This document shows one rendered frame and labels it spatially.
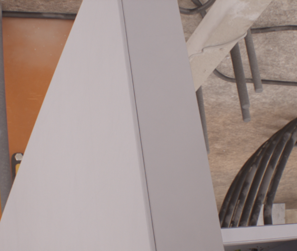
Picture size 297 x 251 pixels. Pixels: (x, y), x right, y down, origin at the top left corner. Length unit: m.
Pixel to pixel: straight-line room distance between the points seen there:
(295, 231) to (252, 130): 1.48
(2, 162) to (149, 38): 0.80
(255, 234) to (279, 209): 2.74
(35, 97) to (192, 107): 1.04
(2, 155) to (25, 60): 0.34
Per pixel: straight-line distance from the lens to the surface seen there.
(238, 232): 0.63
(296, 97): 1.95
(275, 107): 1.98
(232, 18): 0.98
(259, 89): 1.28
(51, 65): 1.24
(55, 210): 0.24
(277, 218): 3.37
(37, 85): 1.21
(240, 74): 1.36
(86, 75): 0.19
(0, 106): 1.03
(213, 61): 1.10
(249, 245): 0.77
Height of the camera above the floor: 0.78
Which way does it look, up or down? 24 degrees down
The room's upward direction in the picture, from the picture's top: 172 degrees clockwise
